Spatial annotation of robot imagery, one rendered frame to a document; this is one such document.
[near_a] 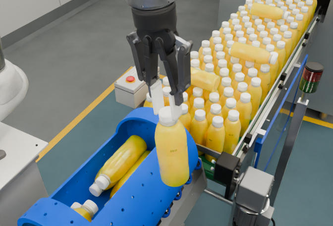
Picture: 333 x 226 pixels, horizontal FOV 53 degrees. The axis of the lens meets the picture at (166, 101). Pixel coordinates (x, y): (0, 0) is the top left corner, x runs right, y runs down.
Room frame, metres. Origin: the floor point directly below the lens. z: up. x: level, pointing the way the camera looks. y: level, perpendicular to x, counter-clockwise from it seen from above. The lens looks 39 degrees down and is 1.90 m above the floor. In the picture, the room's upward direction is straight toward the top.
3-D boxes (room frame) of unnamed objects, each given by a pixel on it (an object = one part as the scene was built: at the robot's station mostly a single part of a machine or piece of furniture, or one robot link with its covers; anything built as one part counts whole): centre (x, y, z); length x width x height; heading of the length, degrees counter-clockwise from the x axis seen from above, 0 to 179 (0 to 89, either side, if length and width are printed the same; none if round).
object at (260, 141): (1.27, -0.56, 0.70); 0.80 x 0.05 x 0.50; 149
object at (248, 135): (0.94, -0.32, 0.94); 0.03 x 0.02 x 0.08; 149
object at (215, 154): (0.93, -0.06, 0.96); 0.40 x 0.01 x 0.03; 59
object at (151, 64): (0.54, 0.03, 1.57); 0.04 x 0.01 x 0.11; 146
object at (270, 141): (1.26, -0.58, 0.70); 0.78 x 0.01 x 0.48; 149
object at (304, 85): (1.00, -0.53, 1.18); 0.06 x 0.06 x 0.05
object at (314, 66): (1.00, -0.53, 1.18); 0.06 x 0.06 x 0.16
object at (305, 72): (1.00, -0.53, 1.23); 0.06 x 0.06 x 0.04
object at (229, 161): (0.79, -0.21, 0.95); 0.10 x 0.07 x 0.10; 59
